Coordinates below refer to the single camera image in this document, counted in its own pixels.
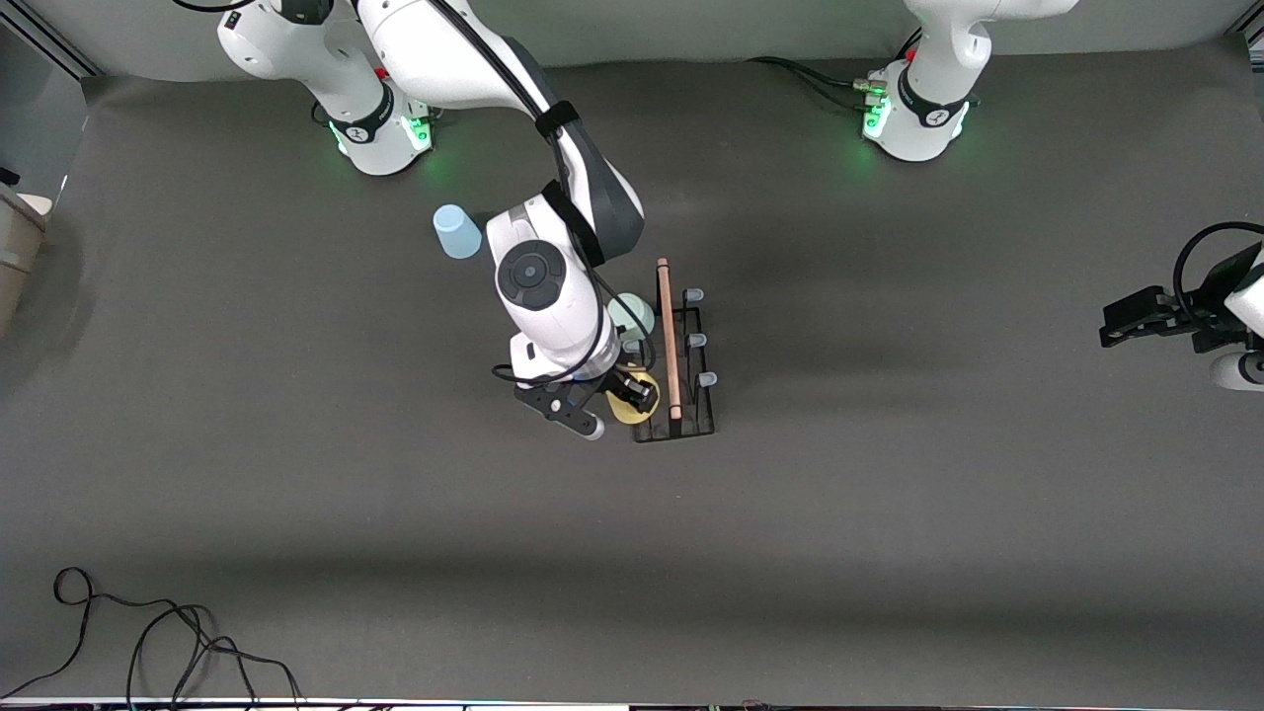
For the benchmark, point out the pale green plastic cup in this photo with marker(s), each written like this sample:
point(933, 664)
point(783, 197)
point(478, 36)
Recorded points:
point(638, 318)

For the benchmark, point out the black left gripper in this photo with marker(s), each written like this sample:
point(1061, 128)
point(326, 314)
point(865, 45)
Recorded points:
point(1207, 314)

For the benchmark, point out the light blue plastic cup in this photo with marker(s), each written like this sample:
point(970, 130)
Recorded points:
point(457, 235)

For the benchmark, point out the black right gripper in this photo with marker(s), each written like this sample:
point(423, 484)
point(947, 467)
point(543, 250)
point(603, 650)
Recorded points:
point(628, 383)

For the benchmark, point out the yellow plastic cup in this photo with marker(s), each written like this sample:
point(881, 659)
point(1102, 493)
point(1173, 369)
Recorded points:
point(624, 417)

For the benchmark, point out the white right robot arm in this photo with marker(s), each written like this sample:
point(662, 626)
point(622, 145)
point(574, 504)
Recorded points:
point(533, 276)

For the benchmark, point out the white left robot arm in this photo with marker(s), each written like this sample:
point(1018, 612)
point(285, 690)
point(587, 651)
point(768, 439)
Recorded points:
point(923, 118)

